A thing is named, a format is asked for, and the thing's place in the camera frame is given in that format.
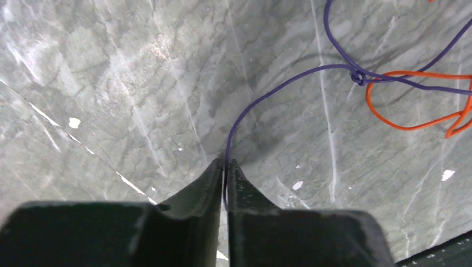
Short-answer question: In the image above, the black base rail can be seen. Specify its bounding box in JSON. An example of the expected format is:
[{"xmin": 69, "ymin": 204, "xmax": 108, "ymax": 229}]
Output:
[{"xmin": 396, "ymin": 231, "xmax": 471, "ymax": 267}]

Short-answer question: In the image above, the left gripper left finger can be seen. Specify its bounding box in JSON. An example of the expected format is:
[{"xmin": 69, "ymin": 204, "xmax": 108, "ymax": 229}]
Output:
[{"xmin": 157, "ymin": 159, "xmax": 223, "ymax": 266}]

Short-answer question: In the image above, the purple cable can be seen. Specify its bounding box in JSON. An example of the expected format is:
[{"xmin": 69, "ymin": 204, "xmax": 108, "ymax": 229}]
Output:
[{"xmin": 222, "ymin": 0, "xmax": 472, "ymax": 211}]

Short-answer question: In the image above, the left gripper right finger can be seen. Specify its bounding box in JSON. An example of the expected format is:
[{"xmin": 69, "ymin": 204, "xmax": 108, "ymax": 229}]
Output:
[{"xmin": 225, "ymin": 160, "xmax": 280, "ymax": 266}]

